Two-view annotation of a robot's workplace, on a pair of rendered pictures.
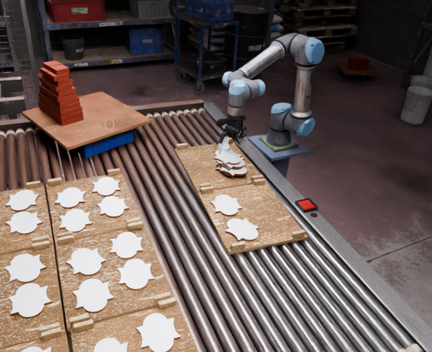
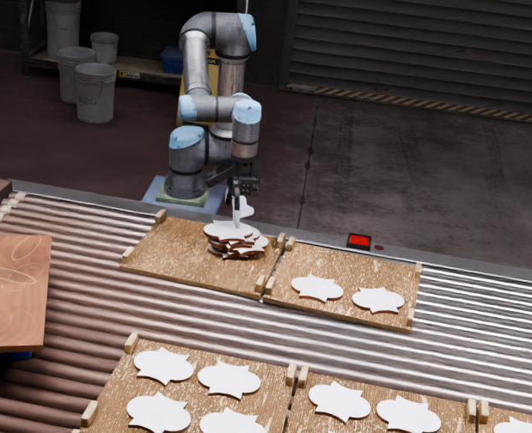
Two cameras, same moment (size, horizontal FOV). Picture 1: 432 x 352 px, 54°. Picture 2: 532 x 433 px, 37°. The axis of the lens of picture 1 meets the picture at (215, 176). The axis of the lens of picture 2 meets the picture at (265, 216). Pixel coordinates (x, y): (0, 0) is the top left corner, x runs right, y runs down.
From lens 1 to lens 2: 1.77 m
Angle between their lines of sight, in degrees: 50
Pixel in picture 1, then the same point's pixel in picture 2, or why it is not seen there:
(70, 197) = (160, 412)
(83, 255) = not seen: outside the picture
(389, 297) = not seen: outside the picture
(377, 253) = not seen: hidden behind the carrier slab
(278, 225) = (387, 275)
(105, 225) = (269, 405)
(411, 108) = (94, 100)
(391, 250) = not seen: hidden behind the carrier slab
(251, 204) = (330, 272)
